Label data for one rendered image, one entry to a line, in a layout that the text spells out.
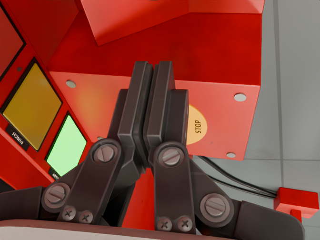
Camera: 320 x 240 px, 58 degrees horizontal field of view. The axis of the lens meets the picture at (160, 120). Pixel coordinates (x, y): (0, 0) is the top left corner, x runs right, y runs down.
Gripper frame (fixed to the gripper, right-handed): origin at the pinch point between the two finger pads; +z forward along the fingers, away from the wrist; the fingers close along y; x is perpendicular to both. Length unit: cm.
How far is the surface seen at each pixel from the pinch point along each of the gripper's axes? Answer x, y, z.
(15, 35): -0.2, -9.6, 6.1
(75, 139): -11.5, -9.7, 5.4
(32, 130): -5.7, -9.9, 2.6
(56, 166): -10.5, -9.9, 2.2
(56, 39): -12.8, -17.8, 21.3
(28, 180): -21.1, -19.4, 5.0
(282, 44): -66, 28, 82
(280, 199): -192, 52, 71
